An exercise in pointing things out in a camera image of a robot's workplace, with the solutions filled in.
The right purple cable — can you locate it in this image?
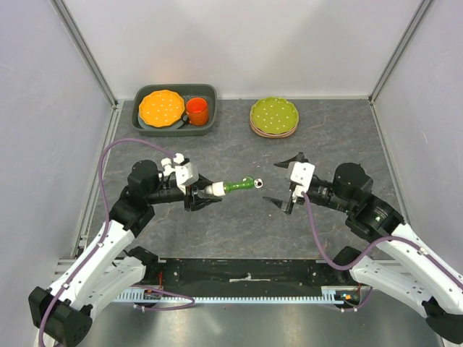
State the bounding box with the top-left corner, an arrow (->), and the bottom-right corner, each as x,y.
302,191 -> 463,290

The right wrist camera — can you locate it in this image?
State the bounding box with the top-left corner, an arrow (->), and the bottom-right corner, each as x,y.
286,162 -> 315,188

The tan bottom plate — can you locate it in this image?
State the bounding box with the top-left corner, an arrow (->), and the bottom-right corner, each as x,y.
249,122 -> 298,139

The green dotted plate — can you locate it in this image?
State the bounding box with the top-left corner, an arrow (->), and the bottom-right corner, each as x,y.
250,97 -> 299,135

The purple cable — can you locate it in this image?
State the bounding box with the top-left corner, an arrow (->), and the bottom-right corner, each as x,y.
38,138 -> 182,347
302,191 -> 463,290

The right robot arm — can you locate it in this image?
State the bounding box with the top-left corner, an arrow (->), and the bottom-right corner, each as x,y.
268,153 -> 462,345

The grey slotted cable duct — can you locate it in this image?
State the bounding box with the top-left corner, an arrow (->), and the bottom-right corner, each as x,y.
113,288 -> 360,304

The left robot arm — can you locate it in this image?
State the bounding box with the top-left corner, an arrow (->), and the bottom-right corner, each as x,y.
28,154 -> 227,346

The teal plate under orange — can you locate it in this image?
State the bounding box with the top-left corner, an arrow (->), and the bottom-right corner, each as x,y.
137,114 -> 185,131

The orange mug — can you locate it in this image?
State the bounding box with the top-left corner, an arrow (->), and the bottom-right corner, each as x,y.
181,97 -> 209,127

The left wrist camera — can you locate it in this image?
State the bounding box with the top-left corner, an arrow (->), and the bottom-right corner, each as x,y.
173,153 -> 199,189

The grey plastic dish tub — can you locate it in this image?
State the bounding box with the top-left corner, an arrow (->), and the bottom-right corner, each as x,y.
131,84 -> 217,137

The white pvc pipe assembly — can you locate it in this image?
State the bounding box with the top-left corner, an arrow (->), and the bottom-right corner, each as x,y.
161,158 -> 175,177

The green plastic water faucet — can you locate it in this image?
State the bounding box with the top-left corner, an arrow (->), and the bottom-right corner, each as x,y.
224,176 -> 263,194

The orange dotted plate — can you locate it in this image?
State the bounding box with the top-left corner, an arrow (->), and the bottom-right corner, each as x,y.
138,90 -> 184,127

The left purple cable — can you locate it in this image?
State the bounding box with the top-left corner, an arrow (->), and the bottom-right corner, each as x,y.
38,138 -> 182,347

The pink plate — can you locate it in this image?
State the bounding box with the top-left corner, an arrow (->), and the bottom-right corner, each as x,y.
250,119 -> 300,137

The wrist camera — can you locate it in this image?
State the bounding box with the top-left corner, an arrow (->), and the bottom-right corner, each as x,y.
286,162 -> 315,188
173,153 -> 199,189

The white pvc elbow fitting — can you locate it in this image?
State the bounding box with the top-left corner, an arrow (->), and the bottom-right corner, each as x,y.
204,181 -> 226,197

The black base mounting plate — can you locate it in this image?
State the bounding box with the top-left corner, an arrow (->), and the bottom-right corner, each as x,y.
140,258 -> 358,298

